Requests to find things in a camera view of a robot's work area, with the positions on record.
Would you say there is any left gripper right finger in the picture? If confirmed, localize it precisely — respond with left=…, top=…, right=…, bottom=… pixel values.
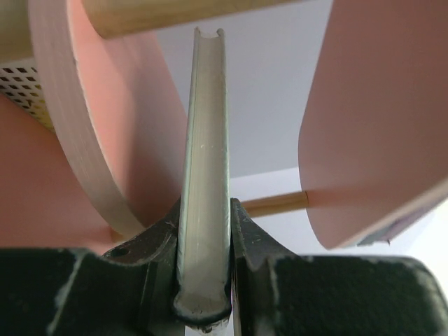
left=231, top=199, right=443, bottom=335

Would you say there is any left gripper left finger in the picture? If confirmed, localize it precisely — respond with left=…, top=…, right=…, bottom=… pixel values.
left=1, top=204, right=185, bottom=335

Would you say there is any grey book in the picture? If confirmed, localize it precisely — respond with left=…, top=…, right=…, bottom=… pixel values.
left=174, top=29, right=231, bottom=328

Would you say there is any blue 143-Storey Treehouse book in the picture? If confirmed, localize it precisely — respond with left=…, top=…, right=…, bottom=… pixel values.
left=357, top=212, right=421, bottom=246

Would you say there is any pink three-tier shelf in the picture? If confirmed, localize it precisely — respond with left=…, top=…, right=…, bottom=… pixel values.
left=1, top=1, right=447, bottom=253

